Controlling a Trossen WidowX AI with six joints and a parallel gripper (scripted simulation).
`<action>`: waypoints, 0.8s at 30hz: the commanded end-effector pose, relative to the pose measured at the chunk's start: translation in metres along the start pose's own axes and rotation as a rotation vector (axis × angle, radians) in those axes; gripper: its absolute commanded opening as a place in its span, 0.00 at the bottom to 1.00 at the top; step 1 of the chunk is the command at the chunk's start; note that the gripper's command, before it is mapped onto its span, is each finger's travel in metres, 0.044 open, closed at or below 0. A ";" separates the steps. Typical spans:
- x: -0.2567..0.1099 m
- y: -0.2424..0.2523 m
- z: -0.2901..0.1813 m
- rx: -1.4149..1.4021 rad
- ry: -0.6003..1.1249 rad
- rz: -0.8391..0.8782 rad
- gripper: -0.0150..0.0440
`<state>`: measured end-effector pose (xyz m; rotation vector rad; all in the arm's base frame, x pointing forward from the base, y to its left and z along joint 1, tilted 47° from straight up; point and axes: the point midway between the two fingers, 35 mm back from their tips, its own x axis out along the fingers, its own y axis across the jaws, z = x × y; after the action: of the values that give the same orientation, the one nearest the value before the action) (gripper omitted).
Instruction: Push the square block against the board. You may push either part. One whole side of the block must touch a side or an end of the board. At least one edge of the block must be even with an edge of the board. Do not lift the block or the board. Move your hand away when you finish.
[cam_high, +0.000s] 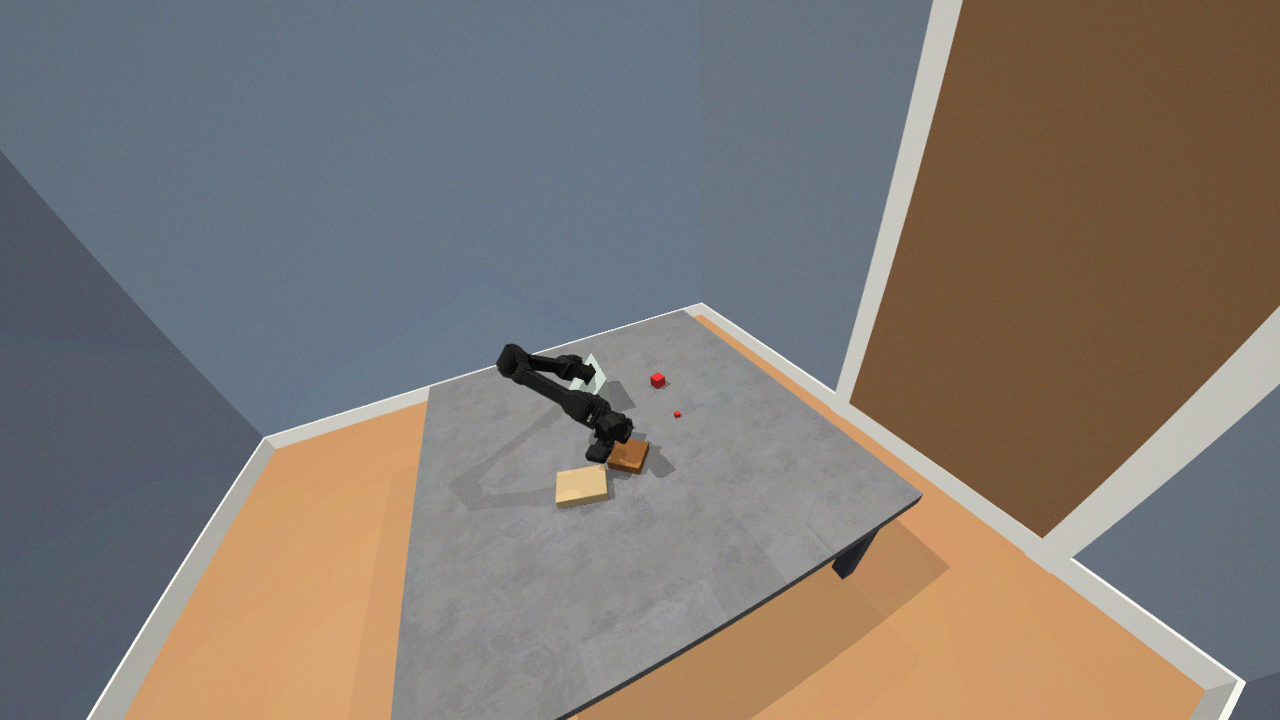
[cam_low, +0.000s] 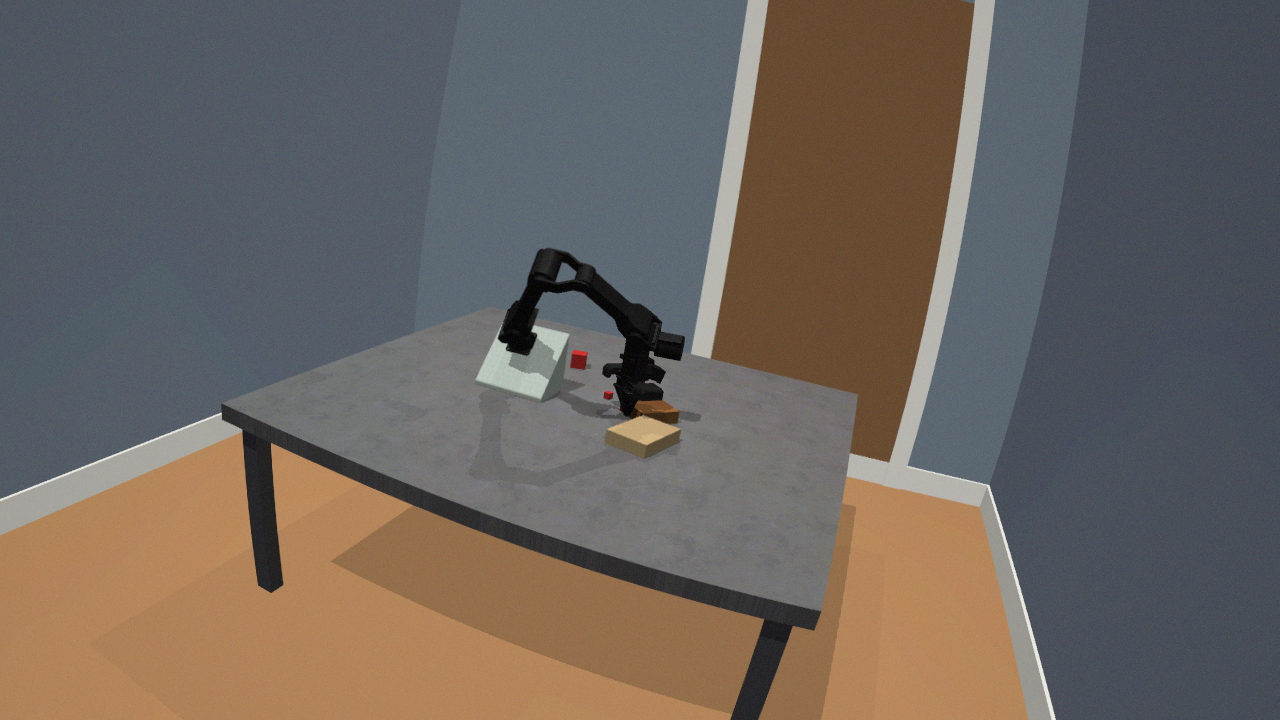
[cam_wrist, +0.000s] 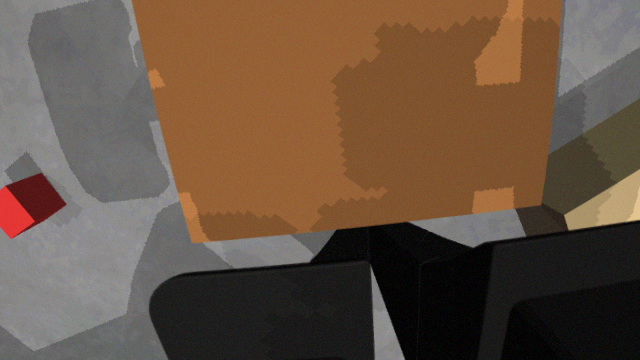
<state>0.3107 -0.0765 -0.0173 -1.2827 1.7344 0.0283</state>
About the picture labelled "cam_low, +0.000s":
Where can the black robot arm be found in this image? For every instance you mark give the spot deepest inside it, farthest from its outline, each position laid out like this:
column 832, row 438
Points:
column 640, row 327

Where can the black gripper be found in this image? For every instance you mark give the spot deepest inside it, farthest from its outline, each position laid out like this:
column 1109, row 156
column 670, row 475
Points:
column 630, row 386

